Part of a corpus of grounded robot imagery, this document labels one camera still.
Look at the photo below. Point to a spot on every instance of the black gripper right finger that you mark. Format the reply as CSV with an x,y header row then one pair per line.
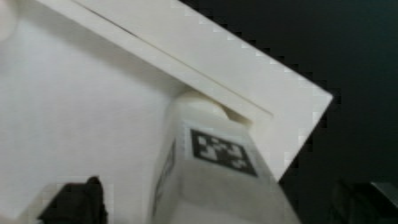
x,y
364,203

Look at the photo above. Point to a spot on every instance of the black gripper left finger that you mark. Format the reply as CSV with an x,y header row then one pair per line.
x,y
76,205

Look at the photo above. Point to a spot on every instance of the white table leg with tag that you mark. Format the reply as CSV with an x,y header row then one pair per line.
x,y
213,185

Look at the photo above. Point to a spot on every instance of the white square tabletop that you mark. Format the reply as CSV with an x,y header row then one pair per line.
x,y
101,57

